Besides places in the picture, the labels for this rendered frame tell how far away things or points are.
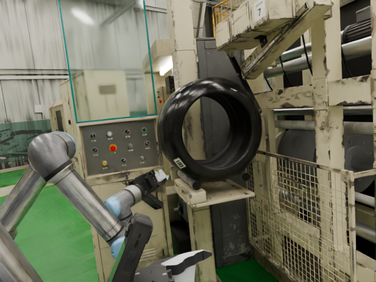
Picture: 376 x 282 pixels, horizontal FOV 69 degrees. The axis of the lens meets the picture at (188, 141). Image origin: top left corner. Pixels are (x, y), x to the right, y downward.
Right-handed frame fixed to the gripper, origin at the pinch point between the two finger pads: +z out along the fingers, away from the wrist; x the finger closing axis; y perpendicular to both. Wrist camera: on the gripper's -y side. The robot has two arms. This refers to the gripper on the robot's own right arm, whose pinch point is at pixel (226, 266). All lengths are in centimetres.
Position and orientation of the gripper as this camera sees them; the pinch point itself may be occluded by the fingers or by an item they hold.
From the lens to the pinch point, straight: 44.5
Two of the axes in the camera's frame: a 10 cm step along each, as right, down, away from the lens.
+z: 9.7, -1.2, 2.0
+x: 2.0, -0.4, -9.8
